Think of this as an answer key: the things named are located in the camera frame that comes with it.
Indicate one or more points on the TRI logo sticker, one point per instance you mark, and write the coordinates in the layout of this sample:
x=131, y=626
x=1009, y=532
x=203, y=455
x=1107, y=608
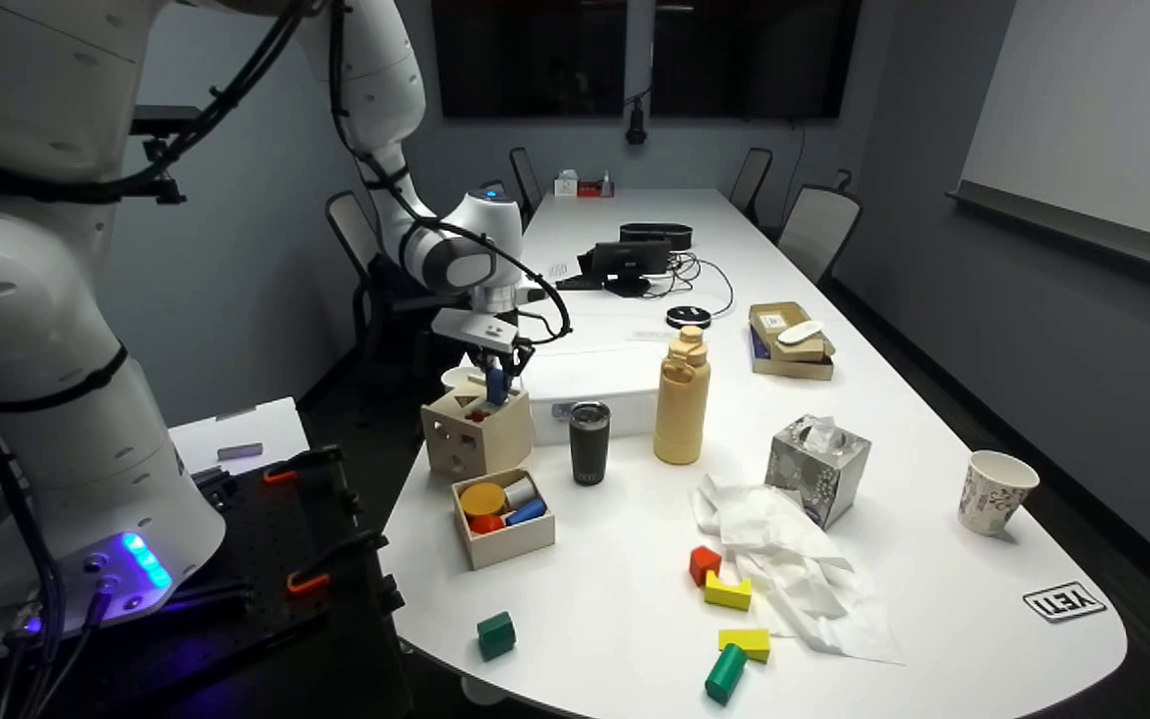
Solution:
x=1063, y=601

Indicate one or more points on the long green block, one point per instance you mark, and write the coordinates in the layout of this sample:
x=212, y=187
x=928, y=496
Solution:
x=723, y=677

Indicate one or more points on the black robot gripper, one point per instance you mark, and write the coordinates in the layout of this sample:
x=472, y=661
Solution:
x=496, y=356

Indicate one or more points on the grey whiteboard tray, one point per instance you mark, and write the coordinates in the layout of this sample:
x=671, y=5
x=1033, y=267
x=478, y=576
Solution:
x=1080, y=228

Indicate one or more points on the black robot stand cart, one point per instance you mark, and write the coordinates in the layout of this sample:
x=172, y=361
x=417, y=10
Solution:
x=291, y=584

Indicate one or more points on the grey conference chair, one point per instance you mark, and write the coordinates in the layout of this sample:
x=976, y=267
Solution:
x=525, y=182
x=754, y=182
x=818, y=235
x=351, y=228

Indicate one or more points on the wooden tray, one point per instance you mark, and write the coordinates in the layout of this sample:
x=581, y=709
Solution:
x=508, y=541

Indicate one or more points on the black tumbler cup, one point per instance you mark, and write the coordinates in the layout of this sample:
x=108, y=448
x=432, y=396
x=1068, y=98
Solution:
x=587, y=445

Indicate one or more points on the white wall whiteboard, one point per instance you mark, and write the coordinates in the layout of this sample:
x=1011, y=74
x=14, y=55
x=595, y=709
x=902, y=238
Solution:
x=1107, y=106

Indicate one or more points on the small white bottle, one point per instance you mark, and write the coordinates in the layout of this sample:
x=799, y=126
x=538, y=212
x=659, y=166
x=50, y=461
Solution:
x=565, y=187

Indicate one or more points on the red block in tray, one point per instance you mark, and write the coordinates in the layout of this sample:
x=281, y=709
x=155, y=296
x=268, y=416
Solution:
x=486, y=524

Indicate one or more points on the black wall hanging device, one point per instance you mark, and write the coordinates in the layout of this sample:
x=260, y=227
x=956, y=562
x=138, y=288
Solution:
x=638, y=122

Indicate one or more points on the black round puck speaker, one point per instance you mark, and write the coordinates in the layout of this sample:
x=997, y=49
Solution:
x=689, y=319

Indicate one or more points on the white paper sheet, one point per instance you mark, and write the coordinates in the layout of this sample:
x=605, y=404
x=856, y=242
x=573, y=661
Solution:
x=239, y=428

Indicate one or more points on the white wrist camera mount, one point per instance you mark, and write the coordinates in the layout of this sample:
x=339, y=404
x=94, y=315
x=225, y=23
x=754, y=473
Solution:
x=478, y=331

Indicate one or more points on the pale grey block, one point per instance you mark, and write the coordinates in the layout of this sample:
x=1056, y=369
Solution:
x=520, y=491

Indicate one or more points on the small blue block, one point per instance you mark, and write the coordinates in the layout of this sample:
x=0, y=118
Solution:
x=496, y=391

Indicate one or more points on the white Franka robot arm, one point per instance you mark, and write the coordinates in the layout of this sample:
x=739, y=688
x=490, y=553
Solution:
x=30, y=333

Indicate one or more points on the small red box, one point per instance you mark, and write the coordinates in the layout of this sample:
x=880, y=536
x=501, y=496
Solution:
x=595, y=191

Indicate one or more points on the wooden shape sorter box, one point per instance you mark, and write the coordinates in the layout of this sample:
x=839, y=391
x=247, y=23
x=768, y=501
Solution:
x=478, y=441

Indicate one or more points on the blue block in tray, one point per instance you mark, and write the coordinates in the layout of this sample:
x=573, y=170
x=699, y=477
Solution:
x=530, y=511

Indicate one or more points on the dark green block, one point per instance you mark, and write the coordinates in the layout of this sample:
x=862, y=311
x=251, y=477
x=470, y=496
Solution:
x=496, y=638

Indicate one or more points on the white crumpled tissue paper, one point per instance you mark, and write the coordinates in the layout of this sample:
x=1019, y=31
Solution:
x=788, y=562

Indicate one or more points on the dark window pane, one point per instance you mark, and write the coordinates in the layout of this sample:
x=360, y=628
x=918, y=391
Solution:
x=530, y=62
x=755, y=62

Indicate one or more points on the tan plastic bottle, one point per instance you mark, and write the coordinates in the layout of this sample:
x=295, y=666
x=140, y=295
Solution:
x=682, y=404

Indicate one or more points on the grey marbled tissue box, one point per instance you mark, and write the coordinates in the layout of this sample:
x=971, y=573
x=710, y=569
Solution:
x=818, y=467

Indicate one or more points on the yellow block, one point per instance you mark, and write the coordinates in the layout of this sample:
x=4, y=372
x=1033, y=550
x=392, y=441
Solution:
x=745, y=645
x=729, y=592

